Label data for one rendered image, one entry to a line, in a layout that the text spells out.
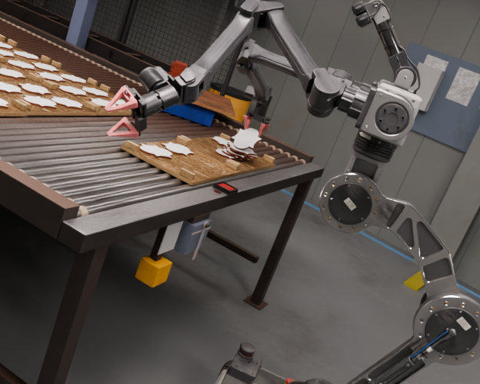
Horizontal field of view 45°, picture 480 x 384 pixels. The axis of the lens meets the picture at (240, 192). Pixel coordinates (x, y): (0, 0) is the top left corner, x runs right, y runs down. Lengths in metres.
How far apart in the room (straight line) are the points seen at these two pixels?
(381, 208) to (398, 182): 3.97
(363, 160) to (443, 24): 4.00
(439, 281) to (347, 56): 4.34
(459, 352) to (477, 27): 4.13
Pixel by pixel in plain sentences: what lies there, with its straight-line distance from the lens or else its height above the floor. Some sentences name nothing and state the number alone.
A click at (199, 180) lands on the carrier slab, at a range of 2.23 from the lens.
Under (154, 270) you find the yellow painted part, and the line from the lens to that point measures 2.01.
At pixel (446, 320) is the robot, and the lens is 2.02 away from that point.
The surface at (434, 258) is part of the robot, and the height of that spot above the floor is 1.07.
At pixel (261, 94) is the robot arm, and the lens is 2.62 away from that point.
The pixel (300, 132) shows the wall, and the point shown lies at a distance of 6.26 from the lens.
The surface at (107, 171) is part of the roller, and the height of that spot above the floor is 0.92.
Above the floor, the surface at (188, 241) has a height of 0.77.
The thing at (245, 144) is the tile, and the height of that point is 1.02.
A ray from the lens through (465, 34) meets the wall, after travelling 5.82.
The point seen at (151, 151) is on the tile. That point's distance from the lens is 2.35.
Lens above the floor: 1.58
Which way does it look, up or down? 17 degrees down
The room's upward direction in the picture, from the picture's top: 21 degrees clockwise
